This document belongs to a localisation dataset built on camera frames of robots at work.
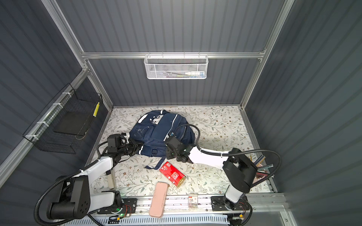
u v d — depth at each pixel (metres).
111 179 0.80
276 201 0.77
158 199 0.75
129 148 0.77
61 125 0.72
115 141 0.68
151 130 0.91
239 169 0.45
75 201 0.42
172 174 0.83
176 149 0.64
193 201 0.73
